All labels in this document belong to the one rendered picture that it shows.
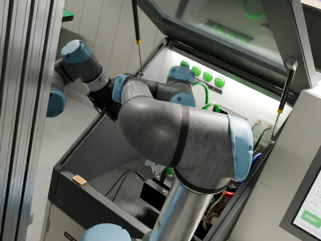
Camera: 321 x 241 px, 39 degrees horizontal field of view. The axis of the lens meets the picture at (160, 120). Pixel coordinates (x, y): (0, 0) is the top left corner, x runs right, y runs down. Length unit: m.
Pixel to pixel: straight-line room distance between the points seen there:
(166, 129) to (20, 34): 0.28
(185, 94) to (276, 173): 0.57
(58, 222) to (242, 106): 0.89
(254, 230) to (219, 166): 0.89
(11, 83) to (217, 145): 0.36
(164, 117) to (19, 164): 0.29
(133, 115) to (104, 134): 1.13
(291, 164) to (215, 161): 0.83
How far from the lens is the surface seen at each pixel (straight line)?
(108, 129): 1.94
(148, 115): 0.79
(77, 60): 1.29
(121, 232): 1.12
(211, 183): 0.84
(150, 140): 0.78
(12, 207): 0.95
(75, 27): 4.51
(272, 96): 1.80
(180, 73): 1.26
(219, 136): 0.79
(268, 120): 1.85
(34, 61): 0.80
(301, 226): 1.62
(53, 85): 1.22
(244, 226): 1.69
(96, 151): 1.95
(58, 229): 1.97
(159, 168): 1.41
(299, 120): 1.59
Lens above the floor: 1.98
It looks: 25 degrees down
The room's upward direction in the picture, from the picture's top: 16 degrees clockwise
